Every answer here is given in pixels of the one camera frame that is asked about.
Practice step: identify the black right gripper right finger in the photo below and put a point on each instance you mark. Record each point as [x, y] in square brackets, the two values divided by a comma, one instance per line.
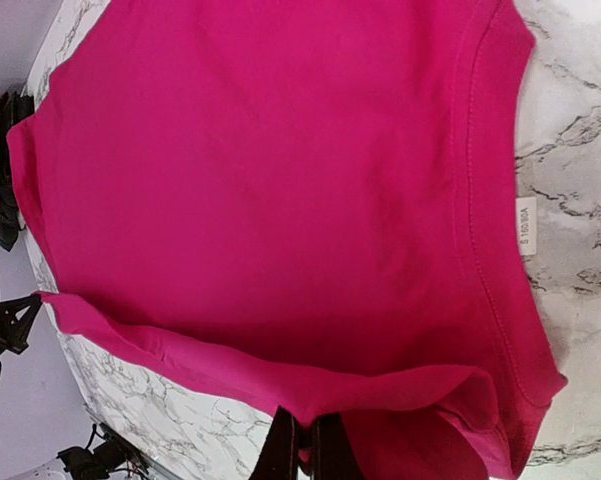
[332, 457]

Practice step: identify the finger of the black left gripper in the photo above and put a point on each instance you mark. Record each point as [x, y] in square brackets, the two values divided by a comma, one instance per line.
[16, 320]

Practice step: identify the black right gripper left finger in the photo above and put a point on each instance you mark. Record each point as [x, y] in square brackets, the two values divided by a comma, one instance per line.
[286, 450]

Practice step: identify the pink garment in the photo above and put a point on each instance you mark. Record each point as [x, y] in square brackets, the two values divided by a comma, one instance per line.
[303, 205]

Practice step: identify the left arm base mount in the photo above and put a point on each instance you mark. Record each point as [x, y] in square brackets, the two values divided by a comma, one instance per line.
[105, 454]

